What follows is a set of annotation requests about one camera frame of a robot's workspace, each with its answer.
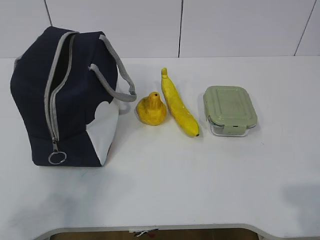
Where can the yellow toy pear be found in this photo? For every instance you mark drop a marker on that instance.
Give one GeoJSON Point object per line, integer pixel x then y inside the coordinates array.
{"type": "Point", "coordinates": [151, 110]}

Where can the yellow toy banana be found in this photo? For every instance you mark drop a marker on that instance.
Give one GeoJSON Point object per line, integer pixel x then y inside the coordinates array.
{"type": "Point", "coordinates": [178, 110]}

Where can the green lid glass container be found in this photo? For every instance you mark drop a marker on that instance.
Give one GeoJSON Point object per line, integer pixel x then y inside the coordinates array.
{"type": "Point", "coordinates": [229, 111]}

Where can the navy blue lunch bag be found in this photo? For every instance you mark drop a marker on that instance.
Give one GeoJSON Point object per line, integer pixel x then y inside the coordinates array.
{"type": "Point", "coordinates": [67, 87]}

